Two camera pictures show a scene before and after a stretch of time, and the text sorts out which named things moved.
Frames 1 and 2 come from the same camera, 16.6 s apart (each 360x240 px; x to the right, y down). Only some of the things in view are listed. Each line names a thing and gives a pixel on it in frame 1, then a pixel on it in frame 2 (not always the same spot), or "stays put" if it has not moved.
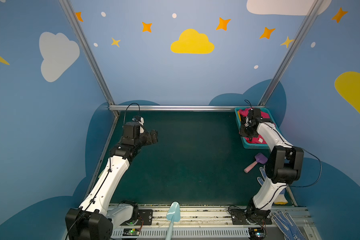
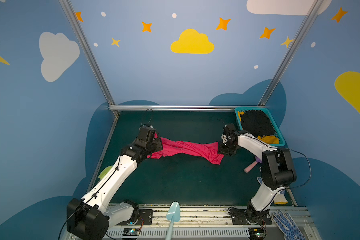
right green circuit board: (256, 232) stays put
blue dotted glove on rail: (287, 226) stays put
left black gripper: (151, 137) to (155, 145)
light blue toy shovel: (173, 215) stays put
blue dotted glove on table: (281, 198) stays put
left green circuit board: (131, 232) stays put
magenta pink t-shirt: (259, 139) to (206, 151)
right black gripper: (247, 130) to (225, 147)
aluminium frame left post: (82, 39) stays put
